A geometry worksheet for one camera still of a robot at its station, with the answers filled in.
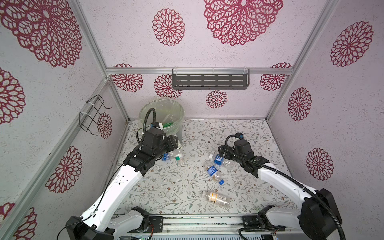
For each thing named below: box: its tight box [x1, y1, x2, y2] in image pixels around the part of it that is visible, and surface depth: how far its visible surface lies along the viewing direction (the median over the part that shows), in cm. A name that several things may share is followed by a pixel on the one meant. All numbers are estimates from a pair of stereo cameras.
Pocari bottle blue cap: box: [206, 165, 225, 185], surface depth 89 cm
